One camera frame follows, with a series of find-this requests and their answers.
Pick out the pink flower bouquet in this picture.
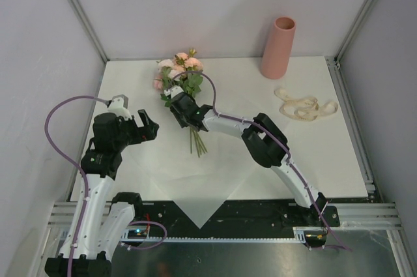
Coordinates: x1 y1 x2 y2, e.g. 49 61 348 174
152 48 209 156

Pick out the white wrapping paper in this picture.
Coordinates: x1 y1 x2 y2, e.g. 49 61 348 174
94 87 294 229

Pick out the cream printed ribbon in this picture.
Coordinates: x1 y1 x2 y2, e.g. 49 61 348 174
274 88 339 122

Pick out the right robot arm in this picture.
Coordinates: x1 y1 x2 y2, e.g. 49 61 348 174
164 87 327 226

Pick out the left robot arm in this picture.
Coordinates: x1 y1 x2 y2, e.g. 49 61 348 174
45 109 159 276

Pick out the pink tall vase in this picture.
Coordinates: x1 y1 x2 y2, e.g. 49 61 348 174
261 17 296 80

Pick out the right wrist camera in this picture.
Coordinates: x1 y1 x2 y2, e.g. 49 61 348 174
164 85 184 99

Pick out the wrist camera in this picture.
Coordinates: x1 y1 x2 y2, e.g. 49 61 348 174
107 95 132 120
164 85 184 99

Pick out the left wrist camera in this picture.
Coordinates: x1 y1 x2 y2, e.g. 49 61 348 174
107 95 132 120

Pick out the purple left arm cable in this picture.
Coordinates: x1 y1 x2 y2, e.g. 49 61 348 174
44 95 110 277

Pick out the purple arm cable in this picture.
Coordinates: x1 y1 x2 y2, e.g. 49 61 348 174
167 70 352 252
44 95 110 277

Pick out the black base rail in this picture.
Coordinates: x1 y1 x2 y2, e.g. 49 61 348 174
140 199 324 239

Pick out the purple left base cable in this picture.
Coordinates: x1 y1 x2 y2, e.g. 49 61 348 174
121 222 169 252

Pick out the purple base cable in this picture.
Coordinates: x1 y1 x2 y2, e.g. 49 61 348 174
309 244 352 252
121 222 169 252

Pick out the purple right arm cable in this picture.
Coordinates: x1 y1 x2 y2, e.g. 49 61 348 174
167 70 352 252

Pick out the left aluminium frame post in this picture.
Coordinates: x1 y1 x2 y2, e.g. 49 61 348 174
67 0 109 64

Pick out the aluminium frame post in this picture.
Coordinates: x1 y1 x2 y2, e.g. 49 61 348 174
67 0 109 64
334 0 378 64

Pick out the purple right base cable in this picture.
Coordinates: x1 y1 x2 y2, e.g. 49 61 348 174
309 244 352 252

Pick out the right aluminium frame post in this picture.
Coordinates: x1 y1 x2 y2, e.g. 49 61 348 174
334 0 378 64

